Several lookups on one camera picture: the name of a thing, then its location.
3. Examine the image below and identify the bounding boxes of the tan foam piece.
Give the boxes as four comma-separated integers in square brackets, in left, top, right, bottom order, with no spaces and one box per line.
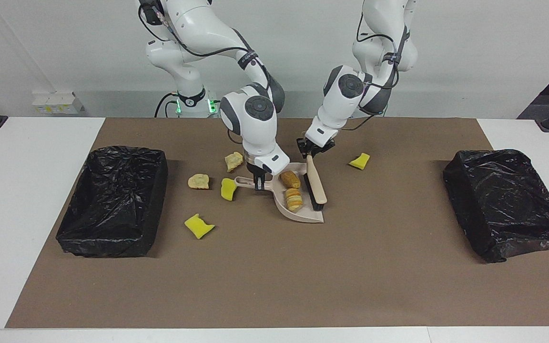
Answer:
[187,173,211,190]
[224,151,245,173]

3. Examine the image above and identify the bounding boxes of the orange brown sponge piece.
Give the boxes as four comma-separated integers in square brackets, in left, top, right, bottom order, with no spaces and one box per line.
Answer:
[279,171,301,190]
[284,188,304,212]

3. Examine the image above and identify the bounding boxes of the black bag lined bin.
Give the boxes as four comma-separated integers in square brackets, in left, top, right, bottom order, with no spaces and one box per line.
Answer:
[55,146,169,259]
[442,149,549,263]

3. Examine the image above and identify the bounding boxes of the yellow sponge piece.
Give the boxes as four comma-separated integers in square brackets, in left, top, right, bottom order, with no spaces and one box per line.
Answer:
[184,213,216,240]
[349,152,371,171]
[221,178,238,202]

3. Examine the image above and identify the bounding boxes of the beige hand brush black bristles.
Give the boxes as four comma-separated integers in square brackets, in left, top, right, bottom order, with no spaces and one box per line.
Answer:
[303,155,328,212]

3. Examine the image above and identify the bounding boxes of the black cable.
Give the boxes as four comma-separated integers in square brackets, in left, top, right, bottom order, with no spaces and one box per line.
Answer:
[352,11,409,65]
[137,2,257,61]
[154,91,180,119]
[340,113,389,132]

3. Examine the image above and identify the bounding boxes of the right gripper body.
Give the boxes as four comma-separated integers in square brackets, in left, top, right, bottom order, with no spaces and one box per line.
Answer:
[247,161,268,180]

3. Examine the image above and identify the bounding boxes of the beige plastic dustpan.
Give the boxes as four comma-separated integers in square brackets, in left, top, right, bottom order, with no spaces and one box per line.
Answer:
[234,162,325,224]

